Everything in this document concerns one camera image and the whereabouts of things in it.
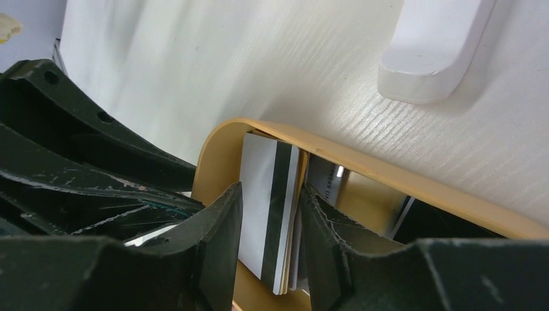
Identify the yellow patterned garment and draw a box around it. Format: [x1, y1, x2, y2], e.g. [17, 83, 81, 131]
[0, 13, 23, 44]

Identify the tan oval card tray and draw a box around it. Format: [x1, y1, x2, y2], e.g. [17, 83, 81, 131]
[192, 119, 548, 310]

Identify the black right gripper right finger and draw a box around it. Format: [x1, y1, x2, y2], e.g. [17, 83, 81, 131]
[300, 185, 548, 310]

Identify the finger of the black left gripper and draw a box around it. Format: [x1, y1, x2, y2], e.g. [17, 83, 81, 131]
[1, 126, 203, 240]
[1, 59, 196, 191]

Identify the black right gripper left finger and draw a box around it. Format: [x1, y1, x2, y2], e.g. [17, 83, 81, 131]
[1, 182, 243, 310]

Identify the white rack base foot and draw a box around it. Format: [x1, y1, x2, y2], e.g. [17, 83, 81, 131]
[377, 0, 495, 104]

